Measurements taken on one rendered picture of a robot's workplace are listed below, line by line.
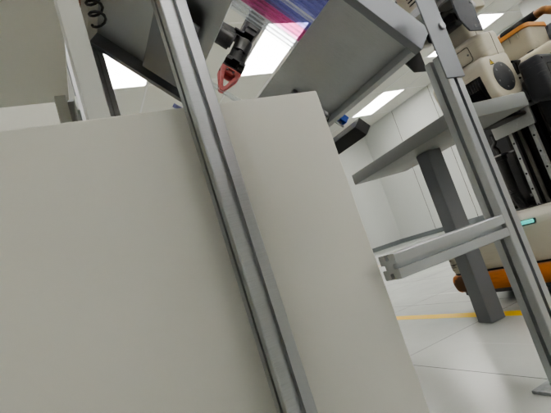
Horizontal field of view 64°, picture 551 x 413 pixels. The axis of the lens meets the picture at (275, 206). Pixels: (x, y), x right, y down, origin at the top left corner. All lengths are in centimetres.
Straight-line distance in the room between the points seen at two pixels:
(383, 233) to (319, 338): 1042
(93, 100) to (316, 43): 60
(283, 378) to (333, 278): 17
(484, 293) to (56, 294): 121
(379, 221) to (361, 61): 1005
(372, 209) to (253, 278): 1049
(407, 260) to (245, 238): 27
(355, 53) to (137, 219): 67
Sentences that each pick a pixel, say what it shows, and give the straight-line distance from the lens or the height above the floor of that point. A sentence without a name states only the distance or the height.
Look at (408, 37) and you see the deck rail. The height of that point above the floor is 71.
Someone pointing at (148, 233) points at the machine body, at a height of 45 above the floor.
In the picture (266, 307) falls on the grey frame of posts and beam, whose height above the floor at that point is 31.
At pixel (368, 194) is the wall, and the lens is 1109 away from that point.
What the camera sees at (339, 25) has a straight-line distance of 104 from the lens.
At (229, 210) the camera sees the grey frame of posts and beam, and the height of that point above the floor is 45.
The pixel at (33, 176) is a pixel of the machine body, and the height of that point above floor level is 55.
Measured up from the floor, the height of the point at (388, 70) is 69.
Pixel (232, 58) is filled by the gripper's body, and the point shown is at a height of 101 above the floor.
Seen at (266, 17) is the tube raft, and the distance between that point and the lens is 113.
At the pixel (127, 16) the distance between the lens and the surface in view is 139.
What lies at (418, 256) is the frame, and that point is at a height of 30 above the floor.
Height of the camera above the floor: 35
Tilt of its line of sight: 8 degrees up
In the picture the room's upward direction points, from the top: 18 degrees counter-clockwise
